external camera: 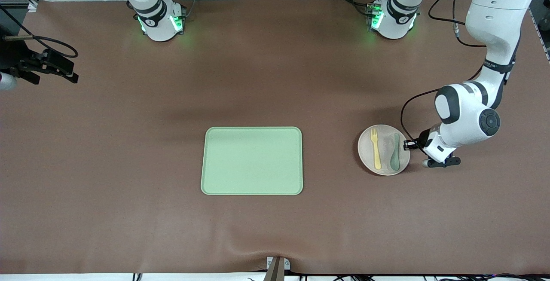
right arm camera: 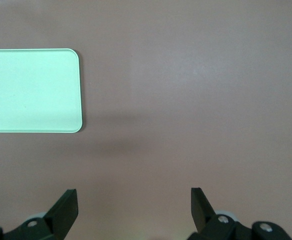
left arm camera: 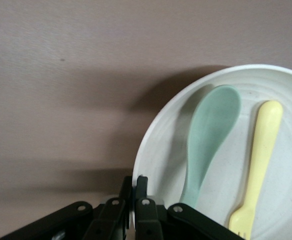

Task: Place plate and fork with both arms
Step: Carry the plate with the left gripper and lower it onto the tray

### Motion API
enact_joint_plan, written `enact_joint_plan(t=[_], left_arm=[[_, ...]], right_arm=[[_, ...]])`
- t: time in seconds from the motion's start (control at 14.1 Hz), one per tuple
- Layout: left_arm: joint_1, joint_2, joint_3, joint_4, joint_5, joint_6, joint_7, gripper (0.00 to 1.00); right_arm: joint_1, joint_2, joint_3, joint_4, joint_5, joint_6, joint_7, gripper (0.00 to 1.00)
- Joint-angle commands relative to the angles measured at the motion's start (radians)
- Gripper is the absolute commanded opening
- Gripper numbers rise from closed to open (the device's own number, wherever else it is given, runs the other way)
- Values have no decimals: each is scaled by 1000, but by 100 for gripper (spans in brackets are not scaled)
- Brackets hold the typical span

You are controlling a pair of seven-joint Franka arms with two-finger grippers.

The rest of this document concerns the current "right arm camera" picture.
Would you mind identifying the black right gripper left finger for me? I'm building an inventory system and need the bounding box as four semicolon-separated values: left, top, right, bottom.
0;188;80;240

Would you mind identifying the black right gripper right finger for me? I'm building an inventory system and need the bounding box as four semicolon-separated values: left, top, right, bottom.
187;187;292;240

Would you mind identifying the mint green rectangular tray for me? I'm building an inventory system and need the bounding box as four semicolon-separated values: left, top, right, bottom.
0;48;83;134

